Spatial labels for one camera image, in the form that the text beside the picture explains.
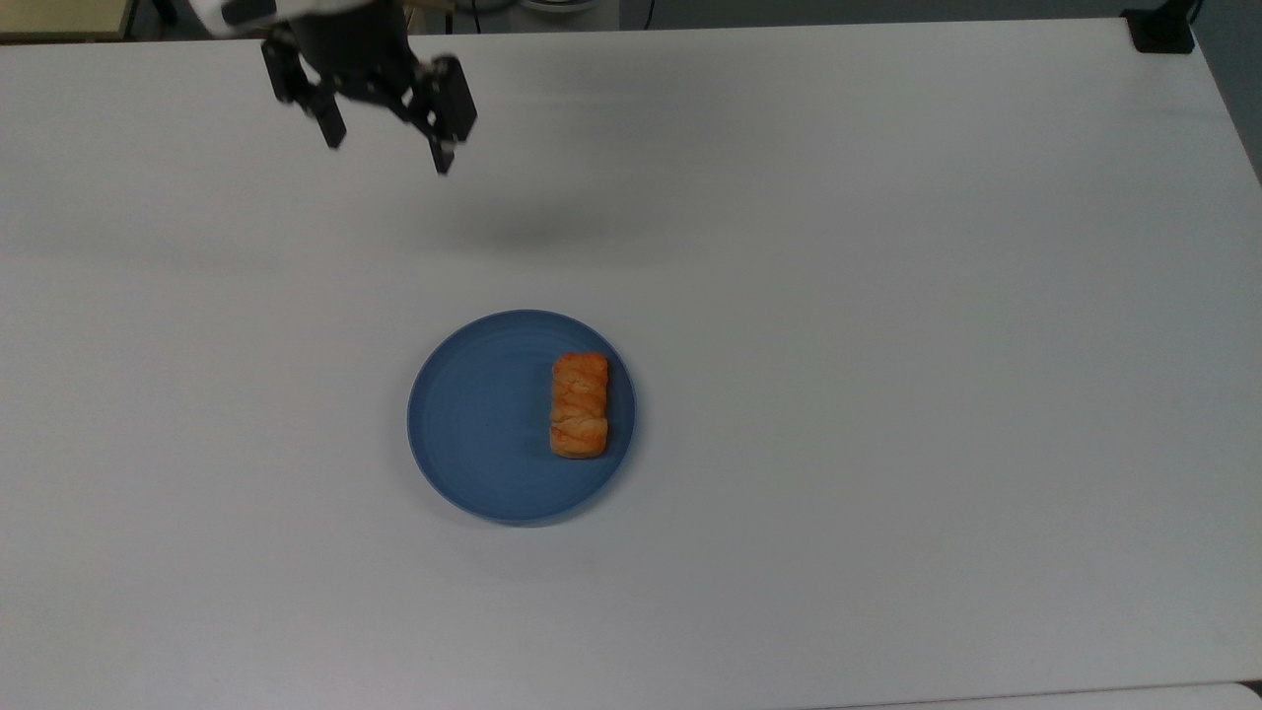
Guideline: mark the wooden furniture piece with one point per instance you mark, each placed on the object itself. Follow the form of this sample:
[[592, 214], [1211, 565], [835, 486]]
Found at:
[[59, 16]]

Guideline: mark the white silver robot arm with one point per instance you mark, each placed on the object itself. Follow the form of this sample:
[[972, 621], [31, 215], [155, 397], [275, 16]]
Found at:
[[209, 14]]

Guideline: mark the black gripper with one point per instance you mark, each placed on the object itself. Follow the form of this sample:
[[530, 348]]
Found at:
[[353, 44]]

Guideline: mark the blue round plate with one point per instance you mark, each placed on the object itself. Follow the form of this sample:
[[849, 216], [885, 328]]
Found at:
[[483, 419]]

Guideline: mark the black table clamp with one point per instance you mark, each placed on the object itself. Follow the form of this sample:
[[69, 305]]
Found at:
[[1161, 32]]

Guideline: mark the golden braided bread pastry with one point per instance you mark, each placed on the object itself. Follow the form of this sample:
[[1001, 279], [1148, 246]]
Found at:
[[579, 406]]

